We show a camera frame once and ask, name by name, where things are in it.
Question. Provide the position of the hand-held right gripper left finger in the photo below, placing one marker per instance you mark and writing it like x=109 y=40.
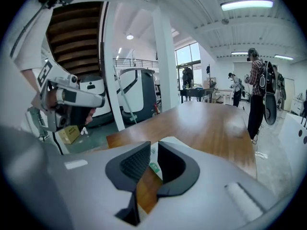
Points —
x=124 y=169

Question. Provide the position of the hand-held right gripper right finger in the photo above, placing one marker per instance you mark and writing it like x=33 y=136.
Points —
x=177 y=171

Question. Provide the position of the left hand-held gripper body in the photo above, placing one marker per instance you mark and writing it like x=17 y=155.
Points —
x=46 y=75

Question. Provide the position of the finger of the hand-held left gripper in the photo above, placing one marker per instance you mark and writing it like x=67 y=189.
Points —
x=86 y=99

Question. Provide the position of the small green white packet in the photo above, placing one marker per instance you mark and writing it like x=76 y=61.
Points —
x=153 y=156

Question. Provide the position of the person's left forearm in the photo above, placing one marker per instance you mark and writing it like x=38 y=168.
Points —
x=31 y=80

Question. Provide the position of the person's left hand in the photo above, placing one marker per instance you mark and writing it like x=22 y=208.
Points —
x=51 y=99

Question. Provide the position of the labelled cardboard box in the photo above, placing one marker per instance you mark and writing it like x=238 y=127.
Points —
x=69 y=134

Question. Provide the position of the person's white shirt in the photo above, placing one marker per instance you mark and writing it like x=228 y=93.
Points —
x=24 y=44

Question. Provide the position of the white and grey cleaning machine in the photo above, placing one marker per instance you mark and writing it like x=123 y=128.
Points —
x=130 y=90

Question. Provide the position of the wooden staircase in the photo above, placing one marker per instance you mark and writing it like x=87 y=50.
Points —
x=74 y=32

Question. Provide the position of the red fire extinguisher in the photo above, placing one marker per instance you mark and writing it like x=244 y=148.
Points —
x=157 y=110

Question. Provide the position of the black metal railing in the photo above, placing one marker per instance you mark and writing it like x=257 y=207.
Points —
x=144 y=62

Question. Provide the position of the round pendant lamp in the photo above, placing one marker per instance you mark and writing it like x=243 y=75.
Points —
x=129 y=37

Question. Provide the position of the black work table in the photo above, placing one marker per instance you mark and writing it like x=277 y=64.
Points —
x=192 y=92

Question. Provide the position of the white square pillar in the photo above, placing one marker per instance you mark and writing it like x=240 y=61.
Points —
x=165 y=68

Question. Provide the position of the brown cardboard box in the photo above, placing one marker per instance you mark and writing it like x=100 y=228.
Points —
x=209 y=84

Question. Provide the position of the black headset stand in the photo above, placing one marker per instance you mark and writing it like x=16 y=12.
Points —
x=208 y=69

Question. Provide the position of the large glass window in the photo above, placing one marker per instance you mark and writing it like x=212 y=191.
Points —
x=189 y=54

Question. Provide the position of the white cabinet with round holes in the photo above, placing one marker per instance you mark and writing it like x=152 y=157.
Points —
x=291 y=138

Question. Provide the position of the long ceiling light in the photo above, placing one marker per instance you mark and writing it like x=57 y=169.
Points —
x=247 y=5
x=239 y=53
x=284 y=57

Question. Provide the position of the round smoke detector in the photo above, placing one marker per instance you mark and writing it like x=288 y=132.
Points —
x=225 y=21

